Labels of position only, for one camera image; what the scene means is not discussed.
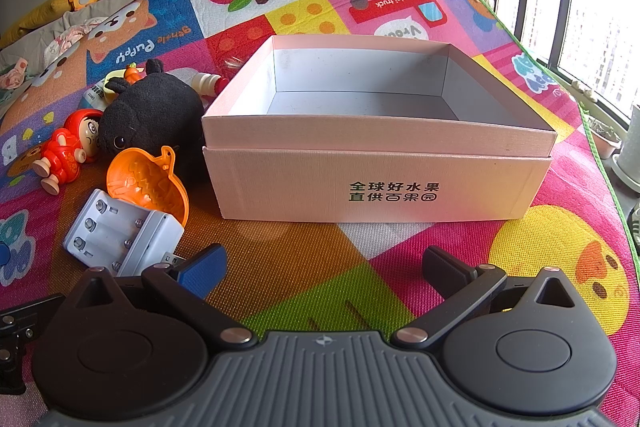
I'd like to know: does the white battery charger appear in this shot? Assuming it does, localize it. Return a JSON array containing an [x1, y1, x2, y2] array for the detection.
[[63, 188, 184, 277]]

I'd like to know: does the orange plastic cup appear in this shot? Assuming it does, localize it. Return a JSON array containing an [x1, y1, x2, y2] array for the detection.
[[106, 145, 190, 227]]

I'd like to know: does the black plush toy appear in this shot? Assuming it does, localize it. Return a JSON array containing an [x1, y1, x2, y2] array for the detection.
[[98, 58, 206, 180]]

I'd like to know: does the red hooded doll figure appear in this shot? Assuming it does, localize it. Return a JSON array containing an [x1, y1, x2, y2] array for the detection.
[[32, 108, 103, 196]]

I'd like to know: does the small yogurt drink bottle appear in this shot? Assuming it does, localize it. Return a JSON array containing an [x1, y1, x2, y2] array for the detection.
[[170, 67, 229, 98]]

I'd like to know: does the white cardboard box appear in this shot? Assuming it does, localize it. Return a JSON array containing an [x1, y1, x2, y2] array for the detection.
[[202, 35, 558, 223]]

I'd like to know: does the colourful cartoon play mat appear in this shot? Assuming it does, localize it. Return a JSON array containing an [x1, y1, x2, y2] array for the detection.
[[1, 0, 639, 426]]

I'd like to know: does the small pink cloth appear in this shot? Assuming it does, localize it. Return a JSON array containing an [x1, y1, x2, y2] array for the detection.
[[0, 57, 28, 90]]

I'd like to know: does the grey sofa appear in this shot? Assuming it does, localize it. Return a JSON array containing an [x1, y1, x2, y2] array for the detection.
[[1, 0, 134, 116]]

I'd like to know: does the crumpled pink white cloth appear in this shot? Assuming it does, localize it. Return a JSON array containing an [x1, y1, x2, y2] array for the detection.
[[43, 17, 105, 66]]

